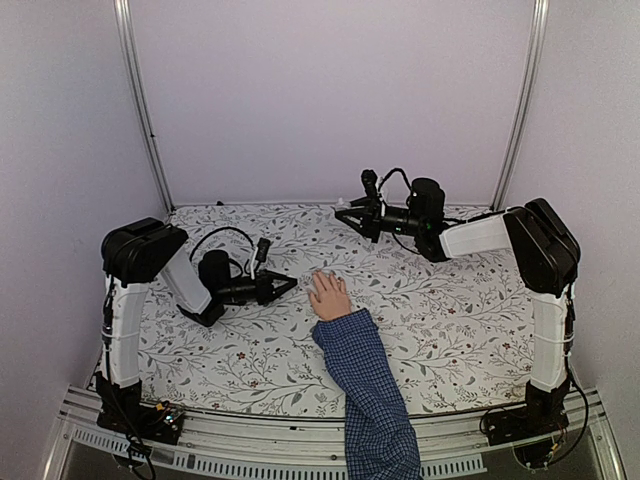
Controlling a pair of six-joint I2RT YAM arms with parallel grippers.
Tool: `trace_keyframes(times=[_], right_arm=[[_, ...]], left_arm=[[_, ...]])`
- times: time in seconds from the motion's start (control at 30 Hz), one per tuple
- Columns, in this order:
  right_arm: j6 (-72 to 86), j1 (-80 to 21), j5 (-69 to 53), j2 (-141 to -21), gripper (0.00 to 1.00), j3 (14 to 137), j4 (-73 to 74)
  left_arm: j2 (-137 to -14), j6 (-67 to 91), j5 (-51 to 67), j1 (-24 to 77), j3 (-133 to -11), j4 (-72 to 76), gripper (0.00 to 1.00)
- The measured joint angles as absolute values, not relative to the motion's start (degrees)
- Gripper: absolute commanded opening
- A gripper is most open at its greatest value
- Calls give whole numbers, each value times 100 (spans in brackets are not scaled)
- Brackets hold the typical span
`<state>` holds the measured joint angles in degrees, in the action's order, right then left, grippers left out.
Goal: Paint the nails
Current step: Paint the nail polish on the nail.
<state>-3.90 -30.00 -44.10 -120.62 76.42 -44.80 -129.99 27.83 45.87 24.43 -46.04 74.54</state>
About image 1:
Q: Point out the right aluminium frame post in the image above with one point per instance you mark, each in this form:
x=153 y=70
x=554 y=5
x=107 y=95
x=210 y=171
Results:
x=532 y=62

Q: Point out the left aluminium frame post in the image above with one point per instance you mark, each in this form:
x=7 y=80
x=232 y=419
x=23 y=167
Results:
x=124 y=23

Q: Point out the front aluminium rail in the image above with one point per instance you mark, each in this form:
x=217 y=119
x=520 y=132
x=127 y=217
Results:
x=231 y=446

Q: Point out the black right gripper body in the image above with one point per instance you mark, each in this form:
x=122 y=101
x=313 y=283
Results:
x=374 y=216

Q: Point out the clear nail polish bottle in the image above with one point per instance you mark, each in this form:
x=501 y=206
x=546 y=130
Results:
x=342 y=204

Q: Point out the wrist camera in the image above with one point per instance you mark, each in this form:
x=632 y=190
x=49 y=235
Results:
x=259 y=256
x=371 y=184

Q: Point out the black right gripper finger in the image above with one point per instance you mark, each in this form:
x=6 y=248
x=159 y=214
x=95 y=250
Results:
x=356 y=219
x=363 y=202

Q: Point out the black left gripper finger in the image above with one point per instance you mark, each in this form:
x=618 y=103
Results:
x=275 y=292
x=279 y=277

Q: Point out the blue checkered sleeve forearm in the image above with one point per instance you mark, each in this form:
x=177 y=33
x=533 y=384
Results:
x=379 y=440

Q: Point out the person's bare hand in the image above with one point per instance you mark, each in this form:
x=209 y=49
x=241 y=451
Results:
x=329 y=299

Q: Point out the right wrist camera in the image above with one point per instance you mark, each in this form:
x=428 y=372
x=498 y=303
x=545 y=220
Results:
x=371 y=184

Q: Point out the aluminium frame post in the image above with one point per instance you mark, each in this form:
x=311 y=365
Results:
x=124 y=23
x=532 y=62

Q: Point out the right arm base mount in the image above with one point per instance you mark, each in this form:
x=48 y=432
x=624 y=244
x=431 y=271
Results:
x=542 y=413

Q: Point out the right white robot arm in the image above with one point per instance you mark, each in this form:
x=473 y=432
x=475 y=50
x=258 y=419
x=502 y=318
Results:
x=547 y=257

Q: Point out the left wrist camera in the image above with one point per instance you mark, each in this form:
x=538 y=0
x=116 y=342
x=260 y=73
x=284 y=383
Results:
x=259 y=256

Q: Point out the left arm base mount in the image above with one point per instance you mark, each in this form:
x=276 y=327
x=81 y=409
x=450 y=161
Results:
x=123 y=412

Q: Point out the floral patterned table mat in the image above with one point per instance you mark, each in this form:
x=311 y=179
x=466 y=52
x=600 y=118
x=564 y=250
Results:
x=458 y=335

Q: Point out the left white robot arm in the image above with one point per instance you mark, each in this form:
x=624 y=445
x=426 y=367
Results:
x=136 y=255

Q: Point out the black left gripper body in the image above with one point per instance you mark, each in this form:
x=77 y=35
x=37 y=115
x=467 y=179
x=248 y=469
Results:
x=262 y=287

